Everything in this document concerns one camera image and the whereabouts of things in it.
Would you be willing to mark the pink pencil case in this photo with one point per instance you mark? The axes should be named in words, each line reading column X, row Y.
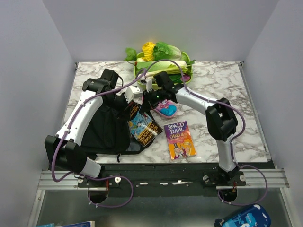
column 166, row 109

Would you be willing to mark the Roald Dahl Charlie book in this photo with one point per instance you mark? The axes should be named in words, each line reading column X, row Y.
column 179, row 140

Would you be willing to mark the blue pencil case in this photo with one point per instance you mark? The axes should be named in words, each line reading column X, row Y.
column 251, row 216

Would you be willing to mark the green leaf sprig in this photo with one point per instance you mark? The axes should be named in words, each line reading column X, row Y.
column 131, row 54

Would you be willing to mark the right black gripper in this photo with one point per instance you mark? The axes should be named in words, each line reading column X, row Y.
column 147, row 102

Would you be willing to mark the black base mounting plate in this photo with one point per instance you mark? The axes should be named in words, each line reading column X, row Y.
column 164, row 180

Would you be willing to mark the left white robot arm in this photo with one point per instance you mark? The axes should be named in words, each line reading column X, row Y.
column 63, row 149

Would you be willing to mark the blue Treehouse book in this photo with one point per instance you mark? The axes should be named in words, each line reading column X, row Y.
column 142, row 126

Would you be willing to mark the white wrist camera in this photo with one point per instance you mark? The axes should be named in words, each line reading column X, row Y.
column 132, row 92
column 145, row 84

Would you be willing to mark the green lettuce head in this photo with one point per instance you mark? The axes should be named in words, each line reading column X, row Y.
column 163, row 50

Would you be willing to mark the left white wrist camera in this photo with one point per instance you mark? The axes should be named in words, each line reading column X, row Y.
column 132, row 92

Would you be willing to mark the black student backpack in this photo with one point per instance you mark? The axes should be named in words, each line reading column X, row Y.
column 108, row 133

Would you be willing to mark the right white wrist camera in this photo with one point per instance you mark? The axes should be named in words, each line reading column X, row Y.
column 145, row 84

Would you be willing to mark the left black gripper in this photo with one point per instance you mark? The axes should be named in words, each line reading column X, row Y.
column 126, row 107

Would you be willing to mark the green celery stalks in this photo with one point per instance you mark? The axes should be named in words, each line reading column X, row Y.
column 170, row 71

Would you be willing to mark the long white green cabbage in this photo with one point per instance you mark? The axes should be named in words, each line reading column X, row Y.
column 158, row 65

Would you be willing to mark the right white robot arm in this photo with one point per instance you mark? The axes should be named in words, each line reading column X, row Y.
column 220, row 118

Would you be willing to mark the green vegetable tray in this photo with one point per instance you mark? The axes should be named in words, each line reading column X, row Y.
column 176, row 78

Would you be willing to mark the yellow flower vegetable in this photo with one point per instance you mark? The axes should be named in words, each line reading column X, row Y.
column 148, row 49

